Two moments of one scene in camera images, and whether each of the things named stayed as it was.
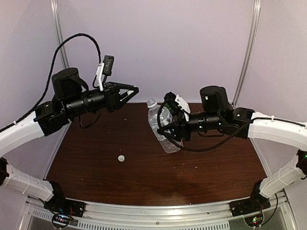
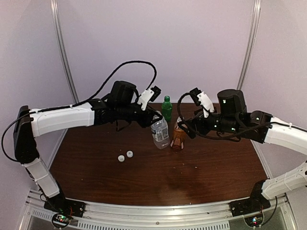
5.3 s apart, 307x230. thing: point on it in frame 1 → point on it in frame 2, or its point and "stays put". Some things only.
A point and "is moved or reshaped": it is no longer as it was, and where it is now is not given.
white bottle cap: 121,158 stays put
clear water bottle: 165,117 is moved or reshaped
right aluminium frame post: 257,14 stays put
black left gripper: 112,92 → 146,120
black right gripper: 180,128 → 199,120
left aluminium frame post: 60,35 stays put
